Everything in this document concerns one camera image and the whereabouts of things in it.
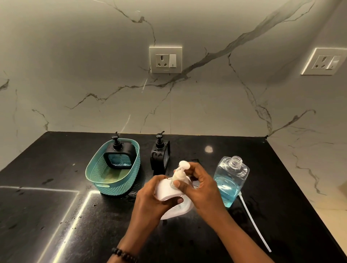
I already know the person's right hand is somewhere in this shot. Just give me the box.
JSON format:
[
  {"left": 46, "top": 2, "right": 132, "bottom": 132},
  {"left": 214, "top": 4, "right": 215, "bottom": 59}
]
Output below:
[{"left": 173, "top": 162, "right": 231, "bottom": 225}]

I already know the person's left hand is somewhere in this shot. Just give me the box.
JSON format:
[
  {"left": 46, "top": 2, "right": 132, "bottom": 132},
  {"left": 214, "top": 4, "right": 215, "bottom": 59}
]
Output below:
[{"left": 135, "top": 175, "right": 184, "bottom": 231}]

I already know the white soap dispenser bottle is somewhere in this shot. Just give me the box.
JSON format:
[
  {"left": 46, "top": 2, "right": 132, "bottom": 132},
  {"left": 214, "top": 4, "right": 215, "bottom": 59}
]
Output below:
[{"left": 155, "top": 175, "right": 195, "bottom": 220}]

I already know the white pump head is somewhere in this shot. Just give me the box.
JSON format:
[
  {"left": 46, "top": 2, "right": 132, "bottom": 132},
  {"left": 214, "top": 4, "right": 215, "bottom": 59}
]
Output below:
[{"left": 170, "top": 161, "right": 191, "bottom": 189}]

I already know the person's right forearm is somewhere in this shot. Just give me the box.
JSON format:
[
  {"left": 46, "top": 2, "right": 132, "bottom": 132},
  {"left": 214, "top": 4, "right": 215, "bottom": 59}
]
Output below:
[{"left": 209, "top": 213, "right": 275, "bottom": 263}]

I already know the person's left forearm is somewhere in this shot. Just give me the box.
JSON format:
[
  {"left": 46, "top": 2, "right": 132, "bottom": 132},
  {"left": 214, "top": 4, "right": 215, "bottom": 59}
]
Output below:
[{"left": 107, "top": 223, "right": 163, "bottom": 263}]

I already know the black square soap dispenser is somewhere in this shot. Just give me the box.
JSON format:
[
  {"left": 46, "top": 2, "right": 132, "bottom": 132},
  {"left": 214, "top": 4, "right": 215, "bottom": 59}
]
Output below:
[
  {"left": 104, "top": 132, "right": 137, "bottom": 169},
  {"left": 150, "top": 131, "right": 171, "bottom": 174}
]

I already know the clear bottle with blue liquid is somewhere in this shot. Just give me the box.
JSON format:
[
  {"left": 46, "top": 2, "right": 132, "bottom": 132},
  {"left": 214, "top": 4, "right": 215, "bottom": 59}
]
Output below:
[{"left": 213, "top": 156, "right": 250, "bottom": 208}]

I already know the teal plastic basket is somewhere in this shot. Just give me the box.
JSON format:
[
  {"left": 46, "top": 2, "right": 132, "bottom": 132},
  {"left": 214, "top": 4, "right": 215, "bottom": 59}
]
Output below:
[{"left": 85, "top": 138, "right": 141, "bottom": 196}]

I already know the white pump tube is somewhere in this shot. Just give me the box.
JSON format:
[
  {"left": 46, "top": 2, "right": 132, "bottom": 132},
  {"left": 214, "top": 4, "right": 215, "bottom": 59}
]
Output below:
[{"left": 238, "top": 191, "right": 272, "bottom": 253}]

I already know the black beaded bracelet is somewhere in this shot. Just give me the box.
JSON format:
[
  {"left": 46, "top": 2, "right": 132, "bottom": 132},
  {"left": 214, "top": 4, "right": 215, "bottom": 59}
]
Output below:
[{"left": 111, "top": 247, "right": 139, "bottom": 263}]

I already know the white wall socket with switch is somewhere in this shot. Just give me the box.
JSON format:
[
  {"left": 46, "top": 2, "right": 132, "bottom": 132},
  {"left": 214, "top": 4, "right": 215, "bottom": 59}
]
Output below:
[
  {"left": 149, "top": 46, "right": 183, "bottom": 74},
  {"left": 301, "top": 47, "right": 347, "bottom": 76}
]

